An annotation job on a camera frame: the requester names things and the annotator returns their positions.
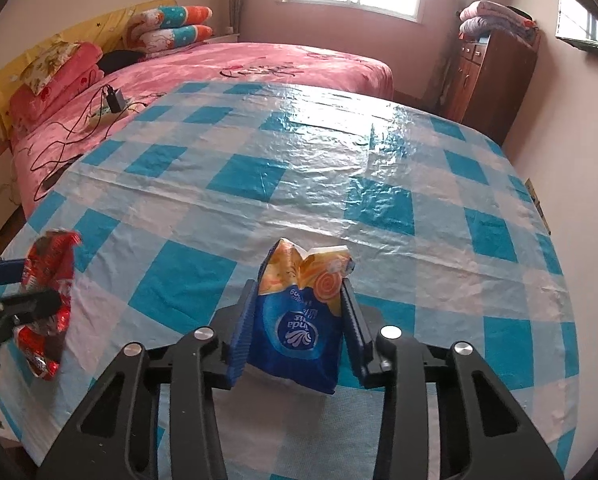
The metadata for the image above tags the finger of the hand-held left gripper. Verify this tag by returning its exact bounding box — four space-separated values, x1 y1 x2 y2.
0 290 63 324
0 256 28 287

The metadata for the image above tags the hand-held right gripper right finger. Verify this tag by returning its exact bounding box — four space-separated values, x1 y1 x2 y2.
340 280 563 480

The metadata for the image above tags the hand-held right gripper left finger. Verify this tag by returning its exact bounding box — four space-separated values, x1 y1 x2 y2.
38 280 258 480

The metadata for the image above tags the red snack bag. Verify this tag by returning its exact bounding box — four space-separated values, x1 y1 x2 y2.
11 230 82 381

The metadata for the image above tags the blue orange tissue packet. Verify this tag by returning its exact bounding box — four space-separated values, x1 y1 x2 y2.
246 239 355 396

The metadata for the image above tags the blue checked tablecloth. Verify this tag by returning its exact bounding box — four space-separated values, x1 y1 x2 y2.
0 80 580 480

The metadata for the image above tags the folded pink blanket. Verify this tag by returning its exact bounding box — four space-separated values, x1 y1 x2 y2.
9 42 104 121

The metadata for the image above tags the black charger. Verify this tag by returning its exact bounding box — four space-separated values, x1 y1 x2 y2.
104 86 126 113

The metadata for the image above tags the black cloth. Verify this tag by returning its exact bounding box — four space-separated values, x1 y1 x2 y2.
99 50 144 73

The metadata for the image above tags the yellow headboard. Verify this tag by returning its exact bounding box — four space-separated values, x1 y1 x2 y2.
0 0 177 111

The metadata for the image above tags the bed with pink blanket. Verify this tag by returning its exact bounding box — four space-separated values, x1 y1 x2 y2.
9 40 395 211

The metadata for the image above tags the brown wooden cabinet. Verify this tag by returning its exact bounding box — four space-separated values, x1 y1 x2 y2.
439 27 540 146

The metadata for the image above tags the folded grey pink quilt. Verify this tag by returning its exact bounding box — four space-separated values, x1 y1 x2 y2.
459 16 535 42

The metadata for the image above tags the wall socket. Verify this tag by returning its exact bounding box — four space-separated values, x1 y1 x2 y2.
526 176 551 236

